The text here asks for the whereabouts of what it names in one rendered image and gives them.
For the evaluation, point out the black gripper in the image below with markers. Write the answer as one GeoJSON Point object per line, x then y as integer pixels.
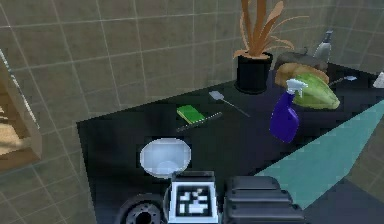
{"type": "Point", "coordinates": [141, 211]}

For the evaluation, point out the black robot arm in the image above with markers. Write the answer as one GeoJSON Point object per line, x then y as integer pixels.
{"type": "Point", "coordinates": [253, 201]}

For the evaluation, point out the black kitchen counter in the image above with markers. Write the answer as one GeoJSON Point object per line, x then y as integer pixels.
{"type": "Point", "coordinates": [216, 143]}

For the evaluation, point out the white bowl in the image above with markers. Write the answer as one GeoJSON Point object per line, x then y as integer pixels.
{"type": "Point", "coordinates": [165, 156]}

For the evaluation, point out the black knife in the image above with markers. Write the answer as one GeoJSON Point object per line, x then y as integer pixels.
{"type": "Point", "coordinates": [200, 121]}

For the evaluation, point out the green sponge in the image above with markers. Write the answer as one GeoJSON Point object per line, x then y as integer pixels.
{"type": "Point", "coordinates": [190, 113]}

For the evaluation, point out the grey spatula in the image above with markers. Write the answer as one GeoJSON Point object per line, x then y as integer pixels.
{"type": "Point", "coordinates": [218, 96]}

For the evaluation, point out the wooden framed window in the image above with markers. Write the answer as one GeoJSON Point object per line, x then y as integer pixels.
{"type": "Point", "coordinates": [15, 126]}

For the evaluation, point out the blue spray bottle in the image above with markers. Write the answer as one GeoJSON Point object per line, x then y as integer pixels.
{"type": "Point", "coordinates": [284, 120]}

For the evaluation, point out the orange plant in black pot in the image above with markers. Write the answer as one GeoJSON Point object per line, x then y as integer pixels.
{"type": "Point", "coordinates": [254, 70]}

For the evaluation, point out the brown bread loaf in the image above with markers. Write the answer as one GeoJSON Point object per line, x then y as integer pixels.
{"type": "Point", "coordinates": [290, 71]}

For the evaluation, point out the green lettuce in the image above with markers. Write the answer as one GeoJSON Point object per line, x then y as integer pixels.
{"type": "Point", "coordinates": [316, 93]}

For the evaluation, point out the dark grey pan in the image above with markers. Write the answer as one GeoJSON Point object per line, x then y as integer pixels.
{"type": "Point", "coordinates": [300, 59]}

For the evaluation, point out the grey spoon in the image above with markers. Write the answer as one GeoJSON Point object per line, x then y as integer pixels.
{"type": "Point", "coordinates": [343, 79]}

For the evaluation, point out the grey soap dispenser bottle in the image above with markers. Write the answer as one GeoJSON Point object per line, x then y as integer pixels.
{"type": "Point", "coordinates": [323, 50]}

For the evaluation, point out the white pointed object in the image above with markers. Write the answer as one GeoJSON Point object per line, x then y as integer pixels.
{"type": "Point", "coordinates": [379, 81]}

